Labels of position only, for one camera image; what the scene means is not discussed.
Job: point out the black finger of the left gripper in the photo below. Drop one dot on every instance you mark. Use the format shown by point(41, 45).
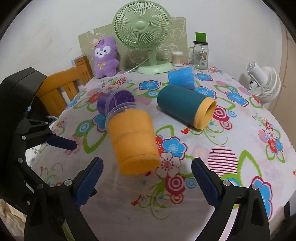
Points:
point(30, 133)

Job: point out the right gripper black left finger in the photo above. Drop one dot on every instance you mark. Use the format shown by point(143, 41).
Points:
point(51, 207)

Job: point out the orange plastic cup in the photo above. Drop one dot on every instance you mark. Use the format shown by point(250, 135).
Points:
point(133, 139)

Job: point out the purple plastic cup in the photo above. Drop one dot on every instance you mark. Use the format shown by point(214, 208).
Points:
point(108, 101)

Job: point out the blue plastic cup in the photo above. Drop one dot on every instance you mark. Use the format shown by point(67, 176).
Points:
point(183, 77)

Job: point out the white printed t-shirt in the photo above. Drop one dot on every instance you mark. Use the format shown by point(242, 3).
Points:
point(32, 153)

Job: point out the wooden chair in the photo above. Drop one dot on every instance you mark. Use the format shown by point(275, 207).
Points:
point(50, 93)

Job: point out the beige cloth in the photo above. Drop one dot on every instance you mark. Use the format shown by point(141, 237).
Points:
point(13, 219)

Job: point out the purple plush toy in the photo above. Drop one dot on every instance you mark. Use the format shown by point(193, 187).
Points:
point(105, 58)

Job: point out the floral tablecloth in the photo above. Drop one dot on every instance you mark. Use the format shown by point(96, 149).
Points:
point(243, 143)

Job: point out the teal and yellow tumbler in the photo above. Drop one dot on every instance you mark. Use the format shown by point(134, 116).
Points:
point(187, 105)

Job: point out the green desk fan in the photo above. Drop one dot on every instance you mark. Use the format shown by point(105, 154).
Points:
point(144, 25)

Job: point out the white clip fan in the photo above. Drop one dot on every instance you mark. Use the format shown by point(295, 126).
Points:
point(265, 83)

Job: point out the cotton swab container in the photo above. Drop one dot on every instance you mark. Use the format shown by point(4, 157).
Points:
point(177, 58)

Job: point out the glass mason jar mug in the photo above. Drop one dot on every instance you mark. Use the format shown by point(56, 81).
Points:
point(198, 53)

